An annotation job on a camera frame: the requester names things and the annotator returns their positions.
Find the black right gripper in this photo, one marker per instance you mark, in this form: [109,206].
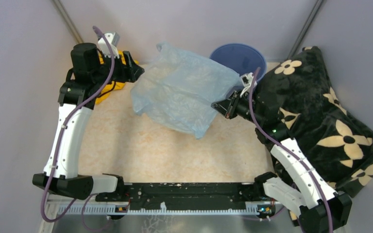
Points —
[228,107]

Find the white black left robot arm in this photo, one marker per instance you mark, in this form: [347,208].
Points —
[92,70]

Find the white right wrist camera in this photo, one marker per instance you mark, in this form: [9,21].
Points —
[247,81]

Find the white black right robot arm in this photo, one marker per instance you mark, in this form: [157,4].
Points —
[318,207]

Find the blue plastic trash bin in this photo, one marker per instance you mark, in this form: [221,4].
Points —
[241,58]

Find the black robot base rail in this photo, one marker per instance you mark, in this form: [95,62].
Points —
[143,199]

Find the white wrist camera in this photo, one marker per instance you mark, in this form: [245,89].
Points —
[109,46]
[247,81]

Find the yellow crumpled cloth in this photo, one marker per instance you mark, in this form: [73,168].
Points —
[113,85]

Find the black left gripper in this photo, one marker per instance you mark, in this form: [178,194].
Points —
[129,72]

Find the light blue trash bag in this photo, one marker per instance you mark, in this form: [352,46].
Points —
[178,88]

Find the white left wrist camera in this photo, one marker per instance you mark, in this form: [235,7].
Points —
[109,46]

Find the black floral blanket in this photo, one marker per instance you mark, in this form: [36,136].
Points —
[296,99]

